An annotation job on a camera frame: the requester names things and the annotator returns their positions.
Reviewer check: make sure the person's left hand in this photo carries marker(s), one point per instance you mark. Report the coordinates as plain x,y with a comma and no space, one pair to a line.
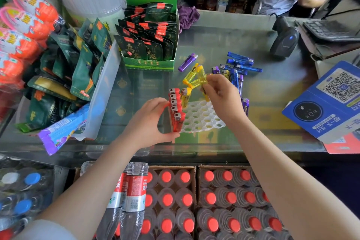
143,124

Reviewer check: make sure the person's right hand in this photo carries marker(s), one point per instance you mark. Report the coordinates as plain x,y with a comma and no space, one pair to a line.
227,102

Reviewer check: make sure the person's left thumb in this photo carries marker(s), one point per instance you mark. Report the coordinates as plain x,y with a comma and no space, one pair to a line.
168,137

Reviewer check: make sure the person's right thumb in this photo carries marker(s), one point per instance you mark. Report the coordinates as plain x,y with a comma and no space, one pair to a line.
207,88

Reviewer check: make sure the yellow lighter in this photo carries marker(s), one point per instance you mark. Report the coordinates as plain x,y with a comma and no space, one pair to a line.
190,74
206,95
200,75
225,74
185,97

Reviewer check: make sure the white plastic lighter tray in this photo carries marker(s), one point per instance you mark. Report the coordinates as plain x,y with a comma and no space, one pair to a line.
204,117

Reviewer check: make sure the row of red lighters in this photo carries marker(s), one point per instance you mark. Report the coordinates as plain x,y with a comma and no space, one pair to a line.
176,107

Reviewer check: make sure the person's right forearm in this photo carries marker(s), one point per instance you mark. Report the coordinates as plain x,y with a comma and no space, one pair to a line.
287,189

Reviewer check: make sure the person's left forearm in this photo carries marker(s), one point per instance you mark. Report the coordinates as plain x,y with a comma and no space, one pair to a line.
92,189

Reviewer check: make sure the purple lighter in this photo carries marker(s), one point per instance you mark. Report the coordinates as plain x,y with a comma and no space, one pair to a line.
215,70
240,83
245,106
187,62

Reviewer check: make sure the blue lighter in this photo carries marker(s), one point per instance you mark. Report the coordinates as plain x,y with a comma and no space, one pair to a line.
239,57
250,68
232,69
237,62
234,79

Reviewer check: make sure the cardboard bottle box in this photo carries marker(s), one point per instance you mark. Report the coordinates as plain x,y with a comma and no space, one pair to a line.
201,169
194,169

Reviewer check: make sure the group of red capped bottles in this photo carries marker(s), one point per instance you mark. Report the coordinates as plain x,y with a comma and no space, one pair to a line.
233,209
171,200

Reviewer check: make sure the red label water bottle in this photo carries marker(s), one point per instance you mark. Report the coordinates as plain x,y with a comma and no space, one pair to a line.
112,206
135,197

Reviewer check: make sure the purple cloth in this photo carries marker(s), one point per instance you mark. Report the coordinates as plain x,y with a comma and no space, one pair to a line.
187,16

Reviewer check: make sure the clear plastic bin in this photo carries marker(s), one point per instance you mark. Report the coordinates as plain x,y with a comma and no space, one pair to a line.
104,93

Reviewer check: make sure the stack of dark green packets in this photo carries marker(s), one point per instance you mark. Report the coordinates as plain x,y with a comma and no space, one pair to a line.
149,37

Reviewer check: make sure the black barcode scanner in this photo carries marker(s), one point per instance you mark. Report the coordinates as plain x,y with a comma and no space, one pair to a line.
285,40

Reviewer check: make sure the purple candy packet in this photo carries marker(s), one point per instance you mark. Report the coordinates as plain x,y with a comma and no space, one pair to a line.
63,128

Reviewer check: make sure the pile of green snack packets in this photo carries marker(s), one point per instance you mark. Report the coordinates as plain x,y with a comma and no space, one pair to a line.
70,74

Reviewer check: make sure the blue payment code stand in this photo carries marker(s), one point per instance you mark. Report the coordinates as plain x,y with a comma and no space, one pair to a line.
323,104

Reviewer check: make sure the black keyboard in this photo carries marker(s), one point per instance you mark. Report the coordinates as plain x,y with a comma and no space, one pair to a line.
329,30

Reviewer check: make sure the red card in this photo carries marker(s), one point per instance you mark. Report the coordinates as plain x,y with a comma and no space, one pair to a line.
341,144

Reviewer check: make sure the white sleeve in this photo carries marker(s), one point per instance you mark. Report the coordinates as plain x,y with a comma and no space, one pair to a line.
46,230

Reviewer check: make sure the pack of blue capped bottles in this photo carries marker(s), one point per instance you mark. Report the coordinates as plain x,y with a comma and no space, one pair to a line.
22,194

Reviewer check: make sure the orange egg toy pack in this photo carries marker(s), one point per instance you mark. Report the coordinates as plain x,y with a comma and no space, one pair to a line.
39,6
9,66
26,23
18,44

